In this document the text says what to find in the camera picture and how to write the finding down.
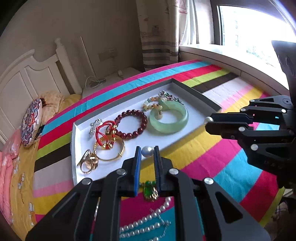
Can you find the beige fuzzy pillow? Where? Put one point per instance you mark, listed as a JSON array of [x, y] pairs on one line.
[[51, 101]]

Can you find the striped beige curtain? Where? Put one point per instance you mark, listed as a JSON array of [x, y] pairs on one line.
[[161, 25]]

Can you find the wall power outlet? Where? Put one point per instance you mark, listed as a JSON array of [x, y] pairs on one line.
[[107, 54]]

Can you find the gold bangle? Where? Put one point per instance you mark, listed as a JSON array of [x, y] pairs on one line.
[[106, 143]]

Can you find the white wooden headboard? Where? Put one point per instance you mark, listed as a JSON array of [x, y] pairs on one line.
[[26, 78]]

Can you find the pink folded quilt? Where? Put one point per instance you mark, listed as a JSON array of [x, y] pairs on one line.
[[10, 152]]

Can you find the large pearl earring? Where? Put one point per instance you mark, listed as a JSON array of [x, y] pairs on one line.
[[147, 151]]

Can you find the yellow daisy bedsheet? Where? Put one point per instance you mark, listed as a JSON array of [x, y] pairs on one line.
[[42, 173]]

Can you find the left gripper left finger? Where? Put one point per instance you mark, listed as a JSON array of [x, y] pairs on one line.
[[91, 210]]

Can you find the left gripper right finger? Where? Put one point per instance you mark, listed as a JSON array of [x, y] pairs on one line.
[[203, 209]]

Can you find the green gem gold pendant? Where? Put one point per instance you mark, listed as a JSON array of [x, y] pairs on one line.
[[149, 190]]

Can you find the round patterned cushion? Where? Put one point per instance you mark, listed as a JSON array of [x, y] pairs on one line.
[[31, 122]]

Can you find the silver rhinestone pearl brooch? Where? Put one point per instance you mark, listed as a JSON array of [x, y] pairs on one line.
[[93, 127]]

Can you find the white bedside table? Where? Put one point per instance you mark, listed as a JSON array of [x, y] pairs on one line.
[[93, 85]]

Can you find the window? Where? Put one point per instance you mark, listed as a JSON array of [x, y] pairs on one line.
[[242, 30]]

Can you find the green jade bangle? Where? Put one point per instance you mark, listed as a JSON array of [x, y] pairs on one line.
[[172, 118]]

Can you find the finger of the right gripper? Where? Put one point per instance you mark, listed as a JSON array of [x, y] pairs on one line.
[[246, 118], [243, 131]]

